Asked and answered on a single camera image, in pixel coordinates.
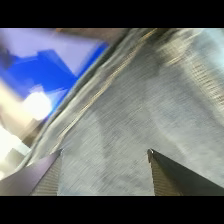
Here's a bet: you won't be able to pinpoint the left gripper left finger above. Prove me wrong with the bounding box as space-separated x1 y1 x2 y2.
0 148 64 197

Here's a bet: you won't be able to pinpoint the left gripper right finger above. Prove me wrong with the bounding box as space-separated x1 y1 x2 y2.
146 148 224 197

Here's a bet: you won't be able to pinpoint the blue jeans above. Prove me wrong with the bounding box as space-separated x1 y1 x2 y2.
16 27 224 197

